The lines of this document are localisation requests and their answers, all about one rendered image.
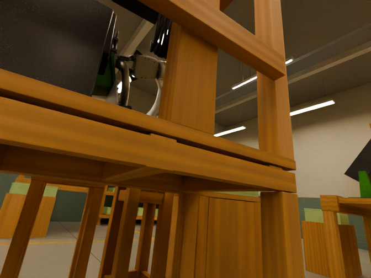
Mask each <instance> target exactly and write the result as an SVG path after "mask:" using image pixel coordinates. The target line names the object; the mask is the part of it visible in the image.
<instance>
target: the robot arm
mask: <svg viewBox="0 0 371 278"><path fill-rule="evenodd" d="M117 58H118V59H119V60H123V61H133V65H132V69H130V68H129V75H130V79H131V80H132V81H134V80H137V79H155V80H156V83H157V85H158V93H157V97H156V101H155V104H154V106H153V107H152V109H151V110H150V111H149V112H148V113H147V115H151V116H154V117H157V118H158V116H157V115H156V114H157V113H159V109H160V101H161V94H162V86H163V79H164V74H165V66H166V62H165V61H160V60H157V59H156V58H153V57H151V56H147V55H143V54H142V53H140V52H139V51H138V50H137V49H135V50H134V52H133V53H132V54H131V55H129V56H128V57H126V56H122V55H120V57H119V56H117ZM116 68H117V69H118V70H120V67H119V66H116ZM120 71H121V70H120Z"/></svg>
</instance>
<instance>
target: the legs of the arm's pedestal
mask: <svg viewBox="0 0 371 278"><path fill-rule="evenodd" d="M173 196H174V193H166V192H160V193H158V191H152V190H146V191H141V189H133V188H125V187H119V186H116V187H115V192H114V197H113V202H112V208H111V212H110V217H109V223H108V228H107V233H106V237H105V243H104V248H103V254H102V259H101V263H100V268H99V274H98V278H165V277H166V266H167V255H168V245H169V234H170V228H171V218H172V207H173ZM139 202H140V203H144V209H143V214H142V221H141V229H140V236H139V243H138V248H137V256H136V263H135V269H132V270H129V264H130V257H131V250H132V245H133V238H134V231H135V224H136V217H137V210H138V205H139ZM156 204H159V206H158V215H157V223H156V233H155V241H154V246H153V255H152V264H151V273H150V274H149V273H148V272H147V271H148V265H149V257H150V249H151V240H152V231H153V223H154V218H155V209H156Z"/></svg>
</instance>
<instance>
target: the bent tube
mask: <svg viewBox="0 0 371 278"><path fill-rule="evenodd" d="M117 56H120V55H117V54H115V59H114V64H115V68H116V66H119V67H120V70H121V95H120V104H121V105H125V106H127V104H128V97H129V89H130V75H129V69H128V66H127V64H126V63H125V61H123V60H119V59H118V58H117Z"/></svg>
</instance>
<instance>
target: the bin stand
mask: <svg viewBox="0 0 371 278"><path fill-rule="evenodd" d="M30 179H31V182H30V186H29V189H28V192H27V195H26V198H25V201H24V204H23V207H22V210H21V213H20V216H19V220H18V223H17V226H16V228H15V231H14V234H13V238H12V241H11V243H10V246H9V250H8V253H7V256H6V259H5V262H4V265H3V268H2V271H1V274H0V278H18V276H19V273H20V269H21V267H22V263H23V260H24V256H25V253H26V250H27V247H28V243H29V239H30V236H31V233H32V230H33V227H34V223H35V220H36V216H37V214H38V210H39V207H40V203H41V200H42V197H43V194H44V190H45V187H46V183H50V184H60V185H69V186H80V187H85V188H89V189H88V194H87V198H86V203H85V206H84V210H83V215H82V219H81V224H80V227H79V232H78V236H77V241H76V245H75V250H74V253H73V258H72V262H71V267H70V271H69V275H68V278H85V277H86V271H87V266H88V261H89V256H90V253H91V248H92V243H93V238H94V233H95V229H96V224H97V219H98V214H99V209H100V204H101V200H102V196H103V190H104V188H105V185H101V184H92V183H83V182H77V181H69V180H60V179H51V178H42V177H33V176H31V178H30Z"/></svg>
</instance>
